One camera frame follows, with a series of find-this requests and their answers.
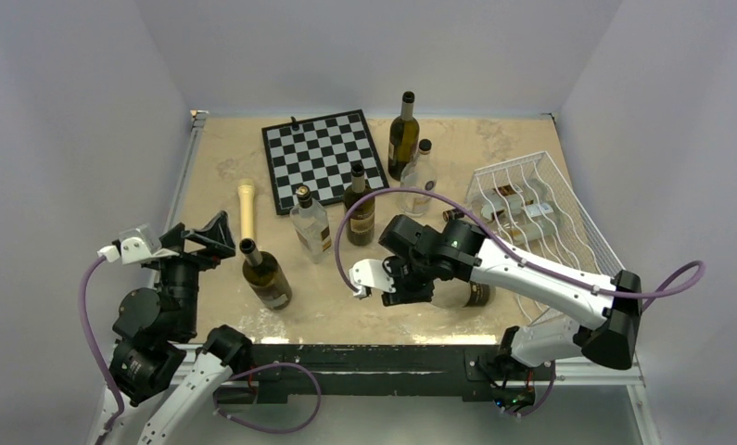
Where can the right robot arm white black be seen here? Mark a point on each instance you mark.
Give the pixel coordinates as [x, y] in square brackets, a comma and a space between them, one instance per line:
[323, 310]

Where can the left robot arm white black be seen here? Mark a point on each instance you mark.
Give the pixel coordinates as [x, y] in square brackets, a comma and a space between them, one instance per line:
[155, 413]

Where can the green wine bottle white label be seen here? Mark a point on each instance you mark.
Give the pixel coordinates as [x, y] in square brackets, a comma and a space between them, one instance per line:
[403, 137]

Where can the white wire wine rack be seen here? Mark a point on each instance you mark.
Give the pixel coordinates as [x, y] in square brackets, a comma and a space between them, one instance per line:
[578, 243]

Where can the dark wine bottle silver neck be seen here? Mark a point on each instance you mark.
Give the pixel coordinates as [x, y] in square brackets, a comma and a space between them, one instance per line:
[265, 276]

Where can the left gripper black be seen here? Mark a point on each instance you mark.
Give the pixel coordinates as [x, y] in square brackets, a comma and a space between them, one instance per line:
[215, 236]

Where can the aluminium table frame rail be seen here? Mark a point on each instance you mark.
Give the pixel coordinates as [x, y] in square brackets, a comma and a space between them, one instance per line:
[190, 166]

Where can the clear square liquor bottle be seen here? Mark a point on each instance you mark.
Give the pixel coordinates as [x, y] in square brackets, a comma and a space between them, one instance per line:
[311, 224]

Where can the clear round bottle blue emblem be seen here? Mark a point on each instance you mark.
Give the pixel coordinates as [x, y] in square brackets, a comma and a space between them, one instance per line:
[420, 174]

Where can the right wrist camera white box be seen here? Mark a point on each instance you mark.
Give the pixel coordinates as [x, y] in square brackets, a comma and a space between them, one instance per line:
[369, 275]

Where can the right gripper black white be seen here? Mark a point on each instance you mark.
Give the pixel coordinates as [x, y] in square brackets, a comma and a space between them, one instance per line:
[401, 294]

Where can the clear bottle no cap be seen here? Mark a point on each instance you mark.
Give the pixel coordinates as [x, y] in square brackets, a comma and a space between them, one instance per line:
[472, 295]

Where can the clear bottle gold black cap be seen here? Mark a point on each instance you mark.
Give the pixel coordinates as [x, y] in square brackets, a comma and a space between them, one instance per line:
[505, 204]

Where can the black front mounting beam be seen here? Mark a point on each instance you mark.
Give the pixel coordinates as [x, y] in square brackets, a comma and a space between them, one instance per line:
[467, 372]

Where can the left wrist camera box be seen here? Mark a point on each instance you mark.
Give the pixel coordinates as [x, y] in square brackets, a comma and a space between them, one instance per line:
[139, 245]

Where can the black white chessboard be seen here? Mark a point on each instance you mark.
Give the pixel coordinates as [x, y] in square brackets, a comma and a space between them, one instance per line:
[319, 155]

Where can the dark wine bottle brown label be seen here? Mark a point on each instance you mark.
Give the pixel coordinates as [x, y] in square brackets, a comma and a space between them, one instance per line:
[361, 225]

